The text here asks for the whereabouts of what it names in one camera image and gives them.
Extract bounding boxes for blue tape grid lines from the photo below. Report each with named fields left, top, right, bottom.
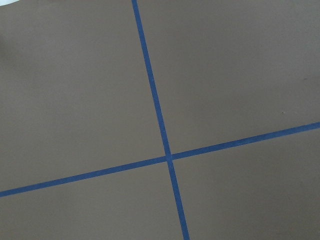
left=0, top=0, right=320, bottom=240

